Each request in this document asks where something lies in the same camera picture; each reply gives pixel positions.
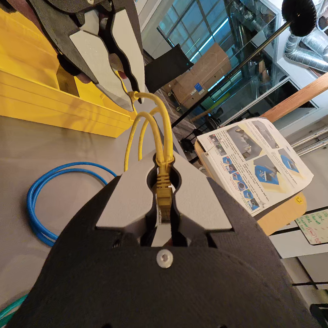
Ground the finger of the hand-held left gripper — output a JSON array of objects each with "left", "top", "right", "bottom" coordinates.
[
  {"left": 110, "top": 9, "right": 145, "bottom": 104},
  {"left": 70, "top": 30, "right": 135, "bottom": 112}
]

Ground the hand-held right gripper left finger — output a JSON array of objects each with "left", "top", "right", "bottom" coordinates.
[{"left": 96, "top": 153, "right": 158, "bottom": 246}]

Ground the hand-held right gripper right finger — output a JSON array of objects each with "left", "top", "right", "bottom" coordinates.
[{"left": 170, "top": 153, "right": 233, "bottom": 246}]

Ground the yellow ethernet cable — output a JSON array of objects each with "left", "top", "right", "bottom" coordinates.
[{"left": 124, "top": 91, "right": 176, "bottom": 228}]

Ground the yellow plastic bin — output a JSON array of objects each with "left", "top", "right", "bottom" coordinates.
[{"left": 0, "top": 8, "right": 139, "bottom": 139}]

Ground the blue ethernet cable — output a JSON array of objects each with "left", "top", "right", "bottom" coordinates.
[{"left": 26, "top": 161, "right": 118, "bottom": 247}]

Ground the black office chair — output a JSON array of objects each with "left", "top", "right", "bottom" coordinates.
[
  {"left": 144, "top": 44, "right": 194, "bottom": 94},
  {"left": 179, "top": 108, "right": 225, "bottom": 154}
]

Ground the large grid window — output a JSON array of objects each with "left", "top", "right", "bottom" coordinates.
[{"left": 157, "top": 0, "right": 231, "bottom": 63}]

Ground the laminated instruction sheet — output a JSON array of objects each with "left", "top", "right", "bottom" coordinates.
[{"left": 197, "top": 117, "right": 315, "bottom": 218}]

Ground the cardboard box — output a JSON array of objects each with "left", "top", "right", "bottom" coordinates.
[{"left": 168, "top": 42, "right": 232, "bottom": 109}]

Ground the instruction sheet on stand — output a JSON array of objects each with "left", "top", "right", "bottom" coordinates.
[{"left": 194, "top": 138, "right": 307, "bottom": 237}]

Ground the whiteboard with green writing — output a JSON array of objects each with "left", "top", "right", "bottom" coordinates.
[{"left": 295, "top": 209, "right": 328, "bottom": 245}]

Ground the wooden column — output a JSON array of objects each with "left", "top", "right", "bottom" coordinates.
[{"left": 261, "top": 72, "right": 328, "bottom": 124}]

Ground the black pole stand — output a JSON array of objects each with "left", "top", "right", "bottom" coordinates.
[{"left": 171, "top": 0, "right": 317, "bottom": 128}]

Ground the green cable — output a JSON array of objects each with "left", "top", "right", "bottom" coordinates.
[{"left": 0, "top": 295, "right": 28, "bottom": 327}]

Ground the silver ventilation duct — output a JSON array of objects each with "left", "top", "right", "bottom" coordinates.
[{"left": 283, "top": 27, "right": 328, "bottom": 75}]

